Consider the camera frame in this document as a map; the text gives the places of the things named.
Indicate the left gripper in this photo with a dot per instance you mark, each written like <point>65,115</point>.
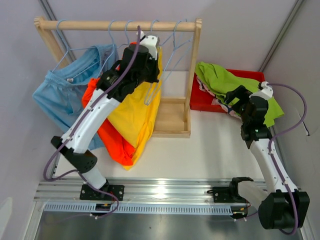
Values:
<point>154,63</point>

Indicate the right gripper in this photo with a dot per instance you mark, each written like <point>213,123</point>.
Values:
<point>240,93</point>

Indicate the lime green shorts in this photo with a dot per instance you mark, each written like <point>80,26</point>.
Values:
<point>220,81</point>

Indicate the pink patterned shorts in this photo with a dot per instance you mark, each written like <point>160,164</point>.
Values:
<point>205,100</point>

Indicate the blue wire hanger orange shorts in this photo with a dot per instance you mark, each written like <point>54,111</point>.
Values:
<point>112,37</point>

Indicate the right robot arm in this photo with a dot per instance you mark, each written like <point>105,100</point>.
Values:
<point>282,206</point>

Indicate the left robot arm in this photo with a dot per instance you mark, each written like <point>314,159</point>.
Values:
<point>104,95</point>

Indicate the light blue shorts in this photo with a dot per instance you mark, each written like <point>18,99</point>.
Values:
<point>60,94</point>

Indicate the red plastic tray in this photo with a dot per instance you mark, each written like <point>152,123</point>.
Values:
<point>258,76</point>

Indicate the wooden clothes rack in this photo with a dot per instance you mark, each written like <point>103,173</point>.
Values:
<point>173,119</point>

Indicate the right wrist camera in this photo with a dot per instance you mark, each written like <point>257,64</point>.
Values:
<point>265,91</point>

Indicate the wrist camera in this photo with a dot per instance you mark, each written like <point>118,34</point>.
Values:
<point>151,42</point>
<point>265,91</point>

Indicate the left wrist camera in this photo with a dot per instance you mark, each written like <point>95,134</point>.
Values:
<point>151,42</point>

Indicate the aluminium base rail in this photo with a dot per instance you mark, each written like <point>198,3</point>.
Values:
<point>136,191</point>

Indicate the grey slotted cable duct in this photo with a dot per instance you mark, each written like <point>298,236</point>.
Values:
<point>218,210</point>

